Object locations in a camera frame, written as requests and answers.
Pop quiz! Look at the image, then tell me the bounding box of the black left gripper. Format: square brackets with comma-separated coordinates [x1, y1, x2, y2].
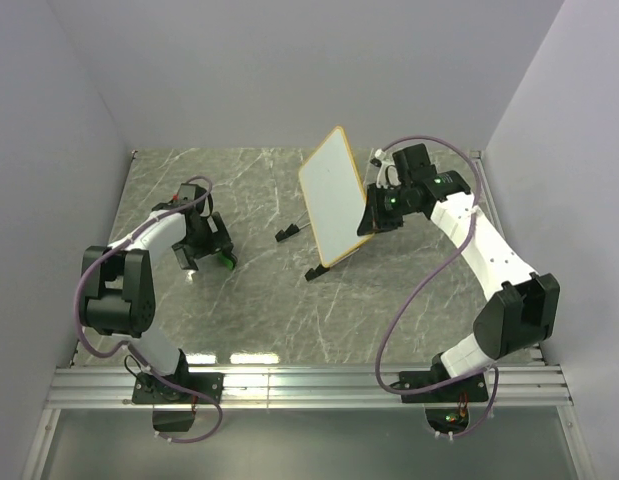
[173, 212, 232, 270]

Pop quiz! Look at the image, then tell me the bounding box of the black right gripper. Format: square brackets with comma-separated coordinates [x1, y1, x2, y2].
[356, 182, 418, 236]

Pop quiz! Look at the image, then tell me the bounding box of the yellow framed whiteboard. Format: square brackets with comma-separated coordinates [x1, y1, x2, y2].
[298, 126, 372, 268]

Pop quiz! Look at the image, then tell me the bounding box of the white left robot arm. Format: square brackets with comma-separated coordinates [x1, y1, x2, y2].
[74, 204, 237, 402]

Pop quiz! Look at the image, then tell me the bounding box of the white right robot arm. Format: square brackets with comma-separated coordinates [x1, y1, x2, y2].
[358, 167, 560, 400]

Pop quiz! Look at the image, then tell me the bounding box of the wire whiteboard stand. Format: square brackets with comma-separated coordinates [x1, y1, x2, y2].
[274, 210, 331, 282]

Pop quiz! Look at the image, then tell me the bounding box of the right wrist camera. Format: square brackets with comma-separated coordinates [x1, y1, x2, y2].
[392, 143, 437, 186]

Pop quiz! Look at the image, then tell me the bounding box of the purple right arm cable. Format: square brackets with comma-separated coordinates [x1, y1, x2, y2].
[374, 134, 500, 442]

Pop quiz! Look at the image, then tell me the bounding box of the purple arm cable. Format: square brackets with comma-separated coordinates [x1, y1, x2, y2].
[73, 175, 225, 445]
[374, 134, 500, 442]

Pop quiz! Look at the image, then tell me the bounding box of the aluminium right side rail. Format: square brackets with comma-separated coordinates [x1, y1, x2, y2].
[469, 150, 546, 366]

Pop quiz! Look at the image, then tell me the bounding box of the aluminium rail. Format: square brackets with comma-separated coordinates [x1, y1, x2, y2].
[44, 365, 573, 410]
[469, 150, 546, 366]

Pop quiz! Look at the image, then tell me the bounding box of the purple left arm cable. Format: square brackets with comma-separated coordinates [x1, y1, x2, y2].
[73, 175, 225, 445]

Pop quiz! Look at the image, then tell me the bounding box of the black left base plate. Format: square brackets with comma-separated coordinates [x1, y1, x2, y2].
[131, 371, 225, 405]

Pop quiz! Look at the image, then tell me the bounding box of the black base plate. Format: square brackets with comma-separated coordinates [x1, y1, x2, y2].
[131, 371, 225, 405]
[390, 371, 489, 404]

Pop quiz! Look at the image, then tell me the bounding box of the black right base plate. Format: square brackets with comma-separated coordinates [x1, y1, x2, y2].
[390, 371, 489, 404]

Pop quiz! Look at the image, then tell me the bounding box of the aluminium front rail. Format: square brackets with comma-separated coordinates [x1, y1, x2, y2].
[44, 365, 573, 410]

